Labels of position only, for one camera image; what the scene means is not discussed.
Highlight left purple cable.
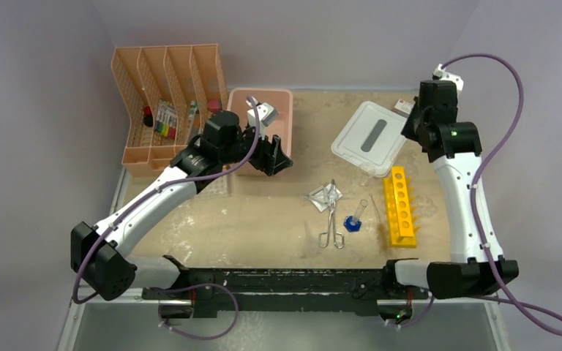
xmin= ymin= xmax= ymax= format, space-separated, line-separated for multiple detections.
xmin=71 ymin=96 xmax=261 ymax=305

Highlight clear plastic bag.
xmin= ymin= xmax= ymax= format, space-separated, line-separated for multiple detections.
xmin=304 ymin=183 xmax=342 ymax=213

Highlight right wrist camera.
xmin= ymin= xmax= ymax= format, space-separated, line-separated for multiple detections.
xmin=432 ymin=64 xmax=464 ymax=94

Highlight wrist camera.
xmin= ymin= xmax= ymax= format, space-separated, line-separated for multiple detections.
xmin=432 ymin=64 xmax=464 ymax=94
xmin=247 ymin=102 xmax=279 ymax=129

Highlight small glass beaker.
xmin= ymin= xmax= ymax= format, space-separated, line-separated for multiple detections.
xmin=359 ymin=163 xmax=377 ymax=186

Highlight peach desk organizer rack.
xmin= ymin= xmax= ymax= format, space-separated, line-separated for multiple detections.
xmin=110 ymin=44 xmax=228 ymax=178

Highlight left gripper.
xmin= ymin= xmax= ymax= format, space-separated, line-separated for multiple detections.
xmin=220 ymin=123 xmax=292 ymax=176

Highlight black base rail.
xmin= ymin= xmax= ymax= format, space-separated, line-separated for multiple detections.
xmin=143 ymin=266 xmax=428 ymax=319

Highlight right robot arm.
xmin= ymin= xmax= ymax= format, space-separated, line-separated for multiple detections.
xmin=381 ymin=78 xmax=519 ymax=299

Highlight white slide box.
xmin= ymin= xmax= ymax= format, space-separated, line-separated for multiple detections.
xmin=394 ymin=99 xmax=415 ymax=117

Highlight clear acrylic tube rack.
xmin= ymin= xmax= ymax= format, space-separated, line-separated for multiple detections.
xmin=198 ymin=175 xmax=230 ymax=197

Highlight white plastic lid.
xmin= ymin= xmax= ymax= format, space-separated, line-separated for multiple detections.
xmin=331 ymin=101 xmax=407 ymax=178

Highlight green capped tube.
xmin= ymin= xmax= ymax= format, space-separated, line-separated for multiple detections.
xmin=186 ymin=100 xmax=198 ymax=142

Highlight coloured marker pack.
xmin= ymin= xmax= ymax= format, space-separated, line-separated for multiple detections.
xmin=154 ymin=99 xmax=178 ymax=140

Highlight red black bottle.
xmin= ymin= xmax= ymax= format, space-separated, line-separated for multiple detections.
xmin=143 ymin=106 xmax=154 ymax=128

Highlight metal crucible tongs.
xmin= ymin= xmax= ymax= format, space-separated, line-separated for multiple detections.
xmin=318 ymin=179 xmax=345 ymax=249

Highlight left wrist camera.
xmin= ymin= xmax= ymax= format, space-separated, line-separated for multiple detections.
xmin=247 ymin=102 xmax=279 ymax=129

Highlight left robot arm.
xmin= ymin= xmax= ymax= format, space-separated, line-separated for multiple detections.
xmin=70 ymin=103 xmax=293 ymax=303

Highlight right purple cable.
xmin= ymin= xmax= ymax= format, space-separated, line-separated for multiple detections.
xmin=443 ymin=53 xmax=562 ymax=338

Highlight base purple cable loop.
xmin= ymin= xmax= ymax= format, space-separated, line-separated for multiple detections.
xmin=157 ymin=279 xmax=241 ymax=341

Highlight pink plastic bin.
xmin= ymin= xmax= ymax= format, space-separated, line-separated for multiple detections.
xmin=228 ymin=88 xmax=293 ymax=158

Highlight pink box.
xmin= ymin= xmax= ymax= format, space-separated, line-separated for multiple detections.
xmin=207 ymin=99 xmax=222 ymax=113

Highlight yellow test tube rack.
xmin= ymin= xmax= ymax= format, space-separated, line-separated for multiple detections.
xmin=383 ymin=166 xmax=419 ymax=249

